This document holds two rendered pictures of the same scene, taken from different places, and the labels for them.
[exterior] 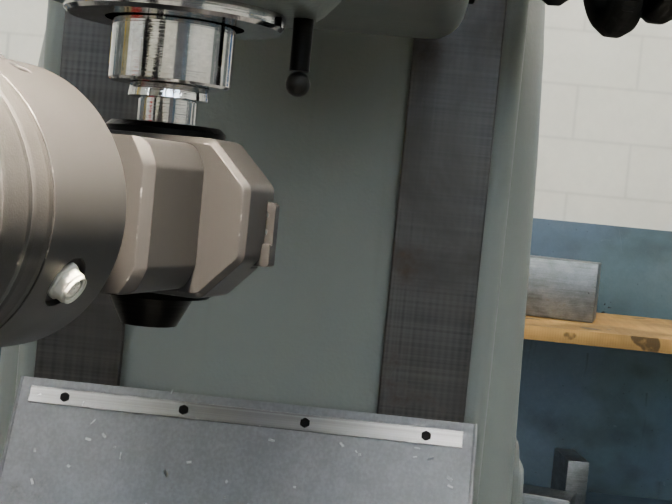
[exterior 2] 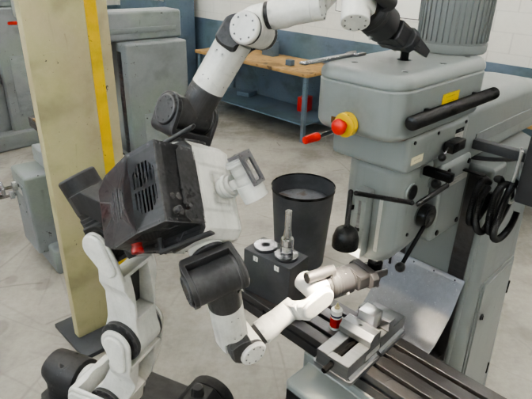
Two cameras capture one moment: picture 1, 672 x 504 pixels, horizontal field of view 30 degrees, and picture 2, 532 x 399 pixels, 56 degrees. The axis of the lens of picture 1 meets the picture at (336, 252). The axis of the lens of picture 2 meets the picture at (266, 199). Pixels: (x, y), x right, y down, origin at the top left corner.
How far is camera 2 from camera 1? 1.27 m
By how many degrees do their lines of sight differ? 46
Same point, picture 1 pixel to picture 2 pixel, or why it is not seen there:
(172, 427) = (411, 264)
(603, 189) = not seen: outside the picture
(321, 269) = (440, 245)
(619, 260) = not seen: outside the picture
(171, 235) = (363, 285)
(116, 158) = (355, 281)
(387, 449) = (446, 280)
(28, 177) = (341, 288)
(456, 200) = (465, 241)
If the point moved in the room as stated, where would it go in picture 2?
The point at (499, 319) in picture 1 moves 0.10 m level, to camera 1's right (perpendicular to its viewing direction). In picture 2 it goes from (474, 263) to (503, 275)
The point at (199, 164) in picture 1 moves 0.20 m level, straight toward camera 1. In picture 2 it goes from (369, 276) to (338, 309)
